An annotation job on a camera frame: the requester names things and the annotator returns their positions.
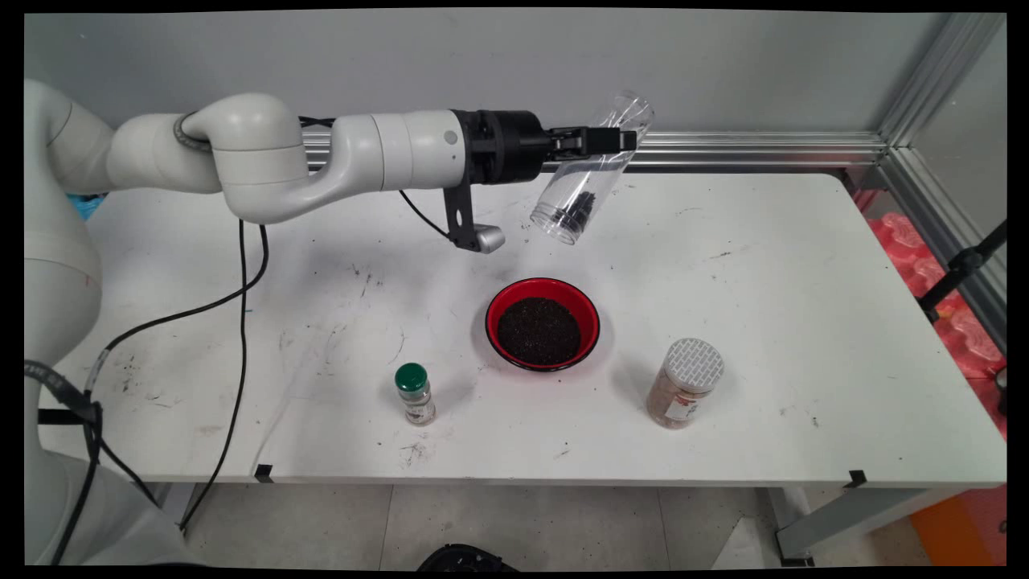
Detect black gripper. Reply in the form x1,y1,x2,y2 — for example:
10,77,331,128
454,109,639,187

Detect tall clear plastic jar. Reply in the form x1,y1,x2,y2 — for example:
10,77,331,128
529,90,656,246

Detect red bowl with black rim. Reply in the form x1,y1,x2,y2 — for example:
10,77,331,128
485,277,601,372

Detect black seeds heap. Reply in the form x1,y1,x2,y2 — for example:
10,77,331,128
495,297,582,367

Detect brown spice jar white lid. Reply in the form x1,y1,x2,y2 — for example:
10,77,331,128
646,338,725,430

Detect small spice bottle green cap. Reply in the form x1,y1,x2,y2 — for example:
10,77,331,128
394,363,437,426

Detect red plastic bags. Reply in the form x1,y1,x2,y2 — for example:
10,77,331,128
852,189,1007,439

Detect black chair base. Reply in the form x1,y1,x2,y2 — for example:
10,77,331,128
418,544,519,573

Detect grey table leg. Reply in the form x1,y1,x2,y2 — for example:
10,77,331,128
153,482,195,538
768,485,965,566

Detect orange box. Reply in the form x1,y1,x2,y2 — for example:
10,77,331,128
908,485,1007,566

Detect aluminium frame rail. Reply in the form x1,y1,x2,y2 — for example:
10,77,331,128
880,147,1007,351
301,131,889,172

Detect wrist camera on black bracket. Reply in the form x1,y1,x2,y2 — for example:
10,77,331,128
444,183,506,255

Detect aluminium frame post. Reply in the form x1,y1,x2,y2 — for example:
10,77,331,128
876,12,1007,150

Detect black velcro cable strap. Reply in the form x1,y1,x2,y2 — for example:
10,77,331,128
24,359,105,426
174,113,212,153

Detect plain black cable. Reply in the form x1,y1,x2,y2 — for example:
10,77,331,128
96,115,451,536

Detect black cable with white label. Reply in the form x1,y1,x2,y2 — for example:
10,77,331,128
48,224,271,564

